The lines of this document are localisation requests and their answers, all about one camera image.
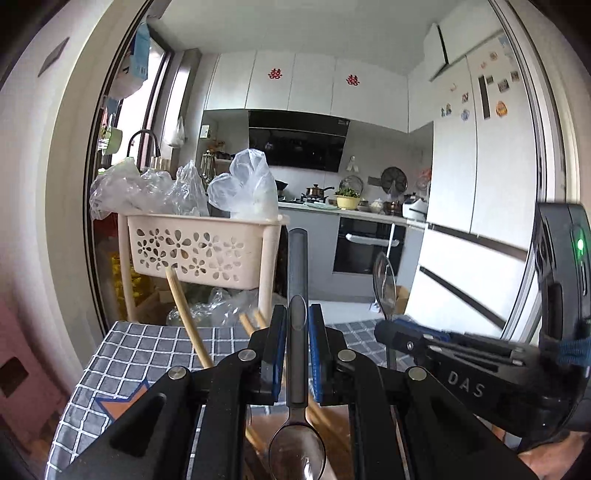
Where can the small hanging white plastic bag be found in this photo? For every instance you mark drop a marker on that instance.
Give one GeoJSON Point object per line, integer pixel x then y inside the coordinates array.
{"type": "Point", "coordinates": [176, 134]}

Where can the white translucent plastic bag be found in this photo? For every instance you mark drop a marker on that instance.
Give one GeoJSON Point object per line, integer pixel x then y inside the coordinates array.
{"type": "Point", "coordinates": [244, 189]}

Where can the red paper cut decoration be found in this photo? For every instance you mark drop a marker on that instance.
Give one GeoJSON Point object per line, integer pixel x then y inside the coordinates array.
{"type": "Point", "coordinates": [352, 79]}
{"type": "Point", "coordinates": [274, 74]}

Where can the black wok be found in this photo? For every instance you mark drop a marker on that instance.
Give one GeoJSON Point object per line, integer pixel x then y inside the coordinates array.
{"type": "Point", "coordinates": [281, 185]}

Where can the white refrigerator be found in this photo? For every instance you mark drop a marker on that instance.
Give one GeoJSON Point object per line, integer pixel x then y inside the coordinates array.
{"type": "Point", "coordinates": [485, 184]}

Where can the black range hood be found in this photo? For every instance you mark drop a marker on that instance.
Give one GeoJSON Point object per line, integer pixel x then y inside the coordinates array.
{"type": "Point", "coordinates": [295, 141]}

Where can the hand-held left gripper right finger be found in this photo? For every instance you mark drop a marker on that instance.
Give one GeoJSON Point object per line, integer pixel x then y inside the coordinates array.
{"type": "Point", "coordinates": [316, 364]}

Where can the yellow bowl of greens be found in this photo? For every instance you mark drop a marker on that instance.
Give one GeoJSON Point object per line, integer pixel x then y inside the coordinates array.
{"type": "Point", "coordinates": [347, 201]}

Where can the orange paper star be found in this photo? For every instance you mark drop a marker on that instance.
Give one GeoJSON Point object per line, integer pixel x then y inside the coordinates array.
{"type": "Point", "coordinates": [117, 406]}

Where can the brown cooking pot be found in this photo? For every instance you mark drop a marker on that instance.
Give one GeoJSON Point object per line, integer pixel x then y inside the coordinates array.
{"type": "Point", "coordinates": [316, 191]}

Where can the dark round strainer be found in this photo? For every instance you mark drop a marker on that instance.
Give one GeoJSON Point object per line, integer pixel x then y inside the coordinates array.
{"type": "Point", "coordinates": [393, 177]}

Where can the grey base cabinet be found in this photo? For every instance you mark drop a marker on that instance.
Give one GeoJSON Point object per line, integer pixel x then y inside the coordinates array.
{"type": "Point", "coordinates": [318, 254]}

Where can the white rice cooker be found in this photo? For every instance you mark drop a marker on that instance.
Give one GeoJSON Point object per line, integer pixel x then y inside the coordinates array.
{"type": "Point", "coordinates": [413, 207]}

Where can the group of fridge magnets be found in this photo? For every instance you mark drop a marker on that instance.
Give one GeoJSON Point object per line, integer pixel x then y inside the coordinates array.
{"type": "Point", "coordinates": [502, 108]}

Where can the small cardboard box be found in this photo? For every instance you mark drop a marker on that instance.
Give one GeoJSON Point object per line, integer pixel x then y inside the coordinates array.
{"type": "Point", "coordinates": [401, 300]}

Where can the blue checked tablecloth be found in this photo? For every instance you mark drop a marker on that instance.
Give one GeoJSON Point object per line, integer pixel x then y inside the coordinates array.
{"type": "Point", "coordinates": [138, 350]}

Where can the blue and white hanging bag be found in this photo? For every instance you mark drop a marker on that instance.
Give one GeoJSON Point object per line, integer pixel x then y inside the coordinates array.
{"type": "Point", "coordinates": [136, 60]}

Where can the bunch of wooden chopsticks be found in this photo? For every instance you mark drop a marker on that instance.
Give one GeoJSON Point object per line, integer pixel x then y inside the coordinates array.
{"type": "Point", "coordinates": [189, 318]}

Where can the black kitchen faucet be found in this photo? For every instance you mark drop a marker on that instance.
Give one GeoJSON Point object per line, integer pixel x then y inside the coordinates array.
{"type": "Point", "coordinates": [141, 134]}

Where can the black built-in oven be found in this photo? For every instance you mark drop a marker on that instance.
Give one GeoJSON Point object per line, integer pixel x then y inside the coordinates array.
{"type": "Point", "coordinates": [364, 254]}

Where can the grey wall switch panel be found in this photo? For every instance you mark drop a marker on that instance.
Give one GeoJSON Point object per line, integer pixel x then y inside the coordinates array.
{"type": "Point", "coordinates": [53, 56]}

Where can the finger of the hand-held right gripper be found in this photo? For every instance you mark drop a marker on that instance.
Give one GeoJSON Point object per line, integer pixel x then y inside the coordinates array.
{"type": "Point", "coordinates": [425, 328]}
{"type": "Point", "coordinates": [411, 344]}

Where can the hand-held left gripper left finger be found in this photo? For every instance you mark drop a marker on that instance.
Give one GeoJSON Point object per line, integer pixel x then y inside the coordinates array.
{"type": "Point", "coordinates": [278, 364]}

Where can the white wall hanger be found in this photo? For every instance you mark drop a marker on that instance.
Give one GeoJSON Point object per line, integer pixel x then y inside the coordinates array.
{"type": "Point", "coordinates": [351, 164]}

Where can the pale green cup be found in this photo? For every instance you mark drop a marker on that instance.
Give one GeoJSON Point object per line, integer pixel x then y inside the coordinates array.
{"type": "Point", "coordinates": [112, 141]}

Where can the clear plastic bag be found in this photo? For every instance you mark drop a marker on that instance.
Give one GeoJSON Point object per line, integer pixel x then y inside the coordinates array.
{"type": "Point", "coordinates": [190, 194]}
{"type": "Point", "coordinates": [124, 189]}

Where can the white wall cabinets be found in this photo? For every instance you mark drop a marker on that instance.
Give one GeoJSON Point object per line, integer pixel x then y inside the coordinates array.
{"type": "Point", "coordinates": [304, 87]}

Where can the beige plastic storage cart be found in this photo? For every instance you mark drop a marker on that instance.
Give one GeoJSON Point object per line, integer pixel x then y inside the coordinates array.
{"type": "Point", "coordinates": [203, 249]}

